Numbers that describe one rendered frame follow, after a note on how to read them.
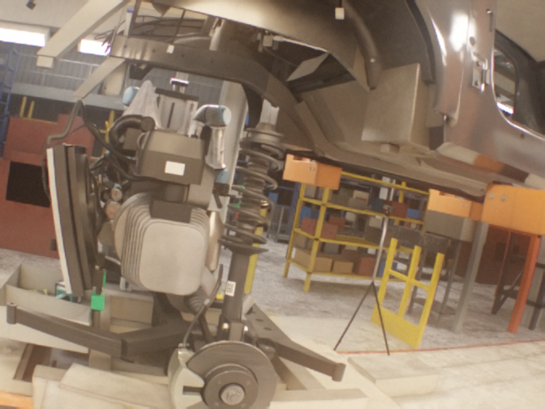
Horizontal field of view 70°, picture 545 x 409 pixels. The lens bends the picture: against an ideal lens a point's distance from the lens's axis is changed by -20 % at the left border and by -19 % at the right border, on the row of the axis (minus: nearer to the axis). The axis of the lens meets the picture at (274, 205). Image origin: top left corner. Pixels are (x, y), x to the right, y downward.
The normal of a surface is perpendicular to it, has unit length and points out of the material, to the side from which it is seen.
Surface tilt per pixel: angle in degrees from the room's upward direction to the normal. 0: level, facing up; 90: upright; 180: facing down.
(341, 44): 90
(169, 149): 79
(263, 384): 90
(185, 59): 90
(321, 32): 90
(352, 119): 103
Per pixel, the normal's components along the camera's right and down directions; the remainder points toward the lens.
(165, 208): 0.33, 0.12
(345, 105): 0.15, 0.32
